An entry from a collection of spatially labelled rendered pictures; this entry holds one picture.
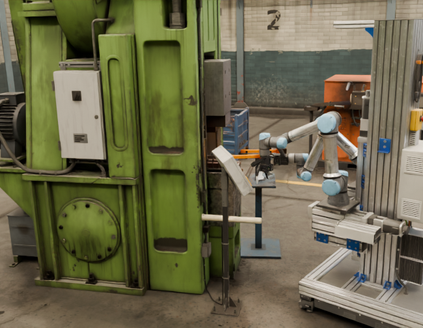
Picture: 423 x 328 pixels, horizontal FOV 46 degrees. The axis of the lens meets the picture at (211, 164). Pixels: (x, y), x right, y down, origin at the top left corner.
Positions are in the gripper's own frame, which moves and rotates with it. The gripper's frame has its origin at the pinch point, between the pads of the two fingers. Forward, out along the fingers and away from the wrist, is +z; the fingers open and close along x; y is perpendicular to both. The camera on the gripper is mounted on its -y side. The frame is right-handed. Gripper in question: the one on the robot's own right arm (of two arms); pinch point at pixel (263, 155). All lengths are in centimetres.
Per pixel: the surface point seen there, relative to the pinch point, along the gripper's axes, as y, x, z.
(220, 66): -72, -17, 28
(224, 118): -31.9, -12.4, 26.9
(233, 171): -8, -73, 10
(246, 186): 3, -70, 2
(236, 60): -21, 795, 161
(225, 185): 6, -60, 19
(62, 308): 98, -83, 143
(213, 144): -3, 23, 45
